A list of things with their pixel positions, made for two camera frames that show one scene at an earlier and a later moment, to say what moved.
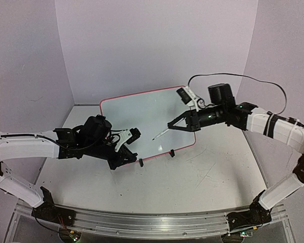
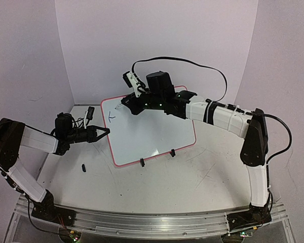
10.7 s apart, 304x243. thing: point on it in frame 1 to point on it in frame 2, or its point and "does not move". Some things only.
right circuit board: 244,234 does not move
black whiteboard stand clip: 141,162 does not move
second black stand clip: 172,153 does not move
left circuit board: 75,235 does not move
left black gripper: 124,154 to 92,130
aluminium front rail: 155,224 does not move
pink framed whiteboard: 150,112 does not move
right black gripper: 194,126 to 127,101
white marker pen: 160,134 to 118,106
